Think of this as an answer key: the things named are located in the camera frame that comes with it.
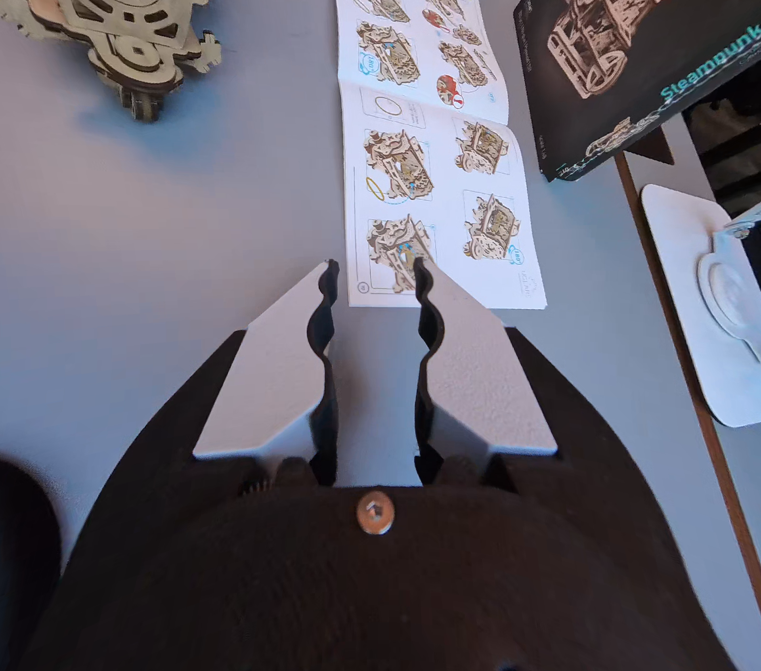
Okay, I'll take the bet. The white desk stand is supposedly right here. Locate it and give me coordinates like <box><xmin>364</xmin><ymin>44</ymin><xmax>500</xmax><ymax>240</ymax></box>
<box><xmin>641</xmin><ymin>184</ymin><xmax>761</xmax><ymax>428</ymax></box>

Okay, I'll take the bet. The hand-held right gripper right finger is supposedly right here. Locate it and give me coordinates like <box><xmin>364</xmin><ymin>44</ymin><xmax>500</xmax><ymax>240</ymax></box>
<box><xmin>414</xmin><ymin>256</ymin><xmax>560</xmax><ymax>486</ymax></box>

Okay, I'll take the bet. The illustrated instruction booklet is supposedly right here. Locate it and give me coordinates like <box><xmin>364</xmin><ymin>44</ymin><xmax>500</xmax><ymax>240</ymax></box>
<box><xmin>329</xmin><ymin>0</ymin><xmax>548</xmax><ymax>310</ymax></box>

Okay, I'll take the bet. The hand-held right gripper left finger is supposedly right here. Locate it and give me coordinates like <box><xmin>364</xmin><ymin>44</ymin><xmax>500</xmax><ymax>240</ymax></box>
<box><xmin>192</xmin><ymin>259</ymin><xmax>341</xmax><ymax>486</ymax></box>

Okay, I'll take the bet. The black model kit box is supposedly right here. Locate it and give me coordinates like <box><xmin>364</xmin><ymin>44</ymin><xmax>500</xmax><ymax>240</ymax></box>
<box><xmin>513</xmin><ymin>0</ymin><xmax>761</xmax><ymax>183</ymax></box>

